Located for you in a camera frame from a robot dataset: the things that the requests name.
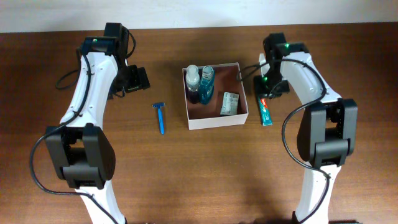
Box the Colgate toothpaste tube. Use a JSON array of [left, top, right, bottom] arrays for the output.
[[257, 97, 273, 126]]

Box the blue disposable razor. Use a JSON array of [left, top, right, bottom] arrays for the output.
[[152, 103, 165, 134]]

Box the pink cardboard box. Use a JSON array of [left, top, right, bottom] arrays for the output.
[[184, 62, 249, 130]]

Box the green white Dettol soap box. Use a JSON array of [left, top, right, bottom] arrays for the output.
[[220, 92, 239, 116]]

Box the clear purple soap dispenser bottle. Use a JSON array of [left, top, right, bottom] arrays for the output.
[[185, 65, 200, 104]]

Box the teal Listerine mouthwash bottle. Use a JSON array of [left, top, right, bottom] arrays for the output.
[[199, 65, 215, 105]]

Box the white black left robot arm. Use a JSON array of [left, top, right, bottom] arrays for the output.
[[44, 22, 150, 223]]

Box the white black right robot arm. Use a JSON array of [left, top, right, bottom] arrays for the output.
[[254, 33, 358, 223]]

